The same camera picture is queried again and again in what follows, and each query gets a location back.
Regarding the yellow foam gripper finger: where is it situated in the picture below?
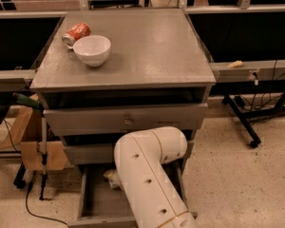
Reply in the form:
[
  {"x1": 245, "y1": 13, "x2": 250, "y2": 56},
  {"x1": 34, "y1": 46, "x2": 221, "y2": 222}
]
[{"x1": 104, "y1": 169, "x2": 119, "y2": 181}]

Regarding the plastic bottle with white cap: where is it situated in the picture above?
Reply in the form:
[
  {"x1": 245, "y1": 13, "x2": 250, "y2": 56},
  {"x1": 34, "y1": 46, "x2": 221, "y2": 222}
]
[{"x1": 108, "y1": 180, "x2": 120, "y2": 189}]

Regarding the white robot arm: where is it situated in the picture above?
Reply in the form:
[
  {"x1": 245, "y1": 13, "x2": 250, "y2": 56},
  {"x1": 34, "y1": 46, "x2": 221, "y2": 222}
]
[{"x1": 114, "y1": 126, "x2": 198, "y2": 228}]

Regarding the grey middle drawer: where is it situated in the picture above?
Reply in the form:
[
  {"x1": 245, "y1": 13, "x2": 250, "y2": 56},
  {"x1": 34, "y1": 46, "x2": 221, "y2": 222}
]
[{"x1": 65, "y1": 138, "x2": 191, "y2": 165}]

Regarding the grey drawer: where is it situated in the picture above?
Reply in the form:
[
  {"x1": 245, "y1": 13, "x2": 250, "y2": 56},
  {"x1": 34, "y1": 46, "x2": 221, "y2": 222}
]
[
  {"x1": 65, "y1": 138, "x2": 191, "y2": 165},
  {"x1": 44, "y1": 104, "x2": 207, "y2": 136},
  {"x1": 68, "y1": 161, "x2": 187, "y2": 228}
]

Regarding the grey bottom drawer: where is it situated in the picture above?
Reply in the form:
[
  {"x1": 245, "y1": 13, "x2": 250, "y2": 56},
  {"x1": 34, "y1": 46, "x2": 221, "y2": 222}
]
[{"x1": 68, "y1": 161, "x2": 187, "y2": 228}]

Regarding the grey top drawer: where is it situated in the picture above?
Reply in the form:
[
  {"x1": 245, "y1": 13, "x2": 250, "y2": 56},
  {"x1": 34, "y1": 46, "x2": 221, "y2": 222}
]
[{"x1": 44, "y1": 104, "x2": 207, "y2": 136}]

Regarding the grey drawer cabinet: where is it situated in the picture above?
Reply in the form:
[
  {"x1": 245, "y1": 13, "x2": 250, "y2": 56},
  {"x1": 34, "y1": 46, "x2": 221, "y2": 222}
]
[{"x1": 30, "y1": 9, "x2": 217, "y2": 176}]

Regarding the tripod stand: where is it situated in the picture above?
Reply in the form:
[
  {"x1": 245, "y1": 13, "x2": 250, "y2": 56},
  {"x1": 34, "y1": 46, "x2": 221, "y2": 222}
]
[{"x1": 39, "y1": 115, "x2": 48, "y2": 200}]

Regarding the brown cardboard box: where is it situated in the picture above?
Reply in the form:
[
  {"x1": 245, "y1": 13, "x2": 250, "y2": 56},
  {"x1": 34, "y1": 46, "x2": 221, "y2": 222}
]
[{"x1": 0, "y1": 106, "x2": 67, "y2": 171}]

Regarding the white ceramic bowl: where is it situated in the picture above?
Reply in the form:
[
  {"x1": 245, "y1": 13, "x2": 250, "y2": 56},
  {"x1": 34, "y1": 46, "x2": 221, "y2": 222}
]
[{"x1": 73, "y1": 35, "x2": 111, "y2": 67}]

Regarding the orange soda can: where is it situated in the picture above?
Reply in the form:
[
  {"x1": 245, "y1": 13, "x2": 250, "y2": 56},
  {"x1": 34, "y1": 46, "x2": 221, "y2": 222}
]
[{"x1": 62, "y1": 23, "x2": 90, "y2": 48}]

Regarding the black table leg with caster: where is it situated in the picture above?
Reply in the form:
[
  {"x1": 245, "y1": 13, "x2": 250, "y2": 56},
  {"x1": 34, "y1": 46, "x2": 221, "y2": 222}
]
[{"x1": 222, "y1": 95, "x2": 261, "y2": 148}]

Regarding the small foam scrap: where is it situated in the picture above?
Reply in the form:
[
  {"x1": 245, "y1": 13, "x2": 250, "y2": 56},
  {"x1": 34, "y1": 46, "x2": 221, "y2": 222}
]
[{"x1": 227, "y1": 60, "x2": 243, "y2": 68}]

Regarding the black floor cable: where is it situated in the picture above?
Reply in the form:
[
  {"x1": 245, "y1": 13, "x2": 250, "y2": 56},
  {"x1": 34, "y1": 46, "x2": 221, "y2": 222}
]
[{"x1": 25, "y1": 180, "x2": 69, "y2": 227}]

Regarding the green handled tool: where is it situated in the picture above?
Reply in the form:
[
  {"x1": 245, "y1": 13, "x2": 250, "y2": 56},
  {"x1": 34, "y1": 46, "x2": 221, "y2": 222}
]
[{"x1": 13, "y1": 92, "x2": 42, "y2": 109}]

